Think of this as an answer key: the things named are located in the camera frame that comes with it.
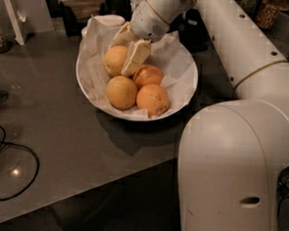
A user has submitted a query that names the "white angled stand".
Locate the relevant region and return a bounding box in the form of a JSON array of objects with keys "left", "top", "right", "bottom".
[{"left": 3, "top": 0, "right": 26, "bottom": 45}]

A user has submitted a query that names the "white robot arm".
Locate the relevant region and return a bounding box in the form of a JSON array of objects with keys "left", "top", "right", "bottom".
[{"left": 115, "top": 0, "right": 289, "bottom": 231}]

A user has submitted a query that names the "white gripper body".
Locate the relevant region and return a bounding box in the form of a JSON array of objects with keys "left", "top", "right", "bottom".
[{"left": 130, "top": 1, "right": 171, "bottom": 42}]

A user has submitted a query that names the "white paper liner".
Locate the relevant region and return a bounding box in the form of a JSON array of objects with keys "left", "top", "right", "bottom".
[{"left": 75, "top": 13, "right": 201, "bottom": 121}]

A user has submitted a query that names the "black cable on table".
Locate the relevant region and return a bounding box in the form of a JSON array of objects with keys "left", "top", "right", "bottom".
[{"left": 0, "top": 120, "right": 43, "bottom": 204}]

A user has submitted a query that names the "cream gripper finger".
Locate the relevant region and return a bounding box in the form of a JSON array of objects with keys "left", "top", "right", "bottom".
[
  {"left": 111, "top": 22, "right": 138, "bottom": 47},
  {"left": 121, "top": 39, "right": 152, "bottom": 77}
]

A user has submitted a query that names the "tall black cup holder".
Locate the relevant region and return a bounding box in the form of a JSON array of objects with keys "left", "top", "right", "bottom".
[{"left": 169, "top": 9, "right": 208, "bottom": 54}]

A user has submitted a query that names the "orange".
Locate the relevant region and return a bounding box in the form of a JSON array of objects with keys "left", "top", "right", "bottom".
[
  {"left": 103, "top": 45, "right": 128, "bottom": 77},
  {"left": 136, "top": 83, "right": 170, "bottom": 116},
  {"left": 106, "top": 75, "right": 138, "bottom": 111},
  {"left": 132, "top": 65, "right": 165, "bottom": 89}
]

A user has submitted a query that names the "jar of nuts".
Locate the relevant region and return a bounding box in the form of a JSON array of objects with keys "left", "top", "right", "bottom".
[{"left": 255, "top": 0, "right": 278, "bottom": 30}]

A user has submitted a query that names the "white bowl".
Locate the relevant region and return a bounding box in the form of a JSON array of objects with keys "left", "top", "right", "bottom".
[{"left": 72, "top": 22, "right": 202, "bottom": 125}]

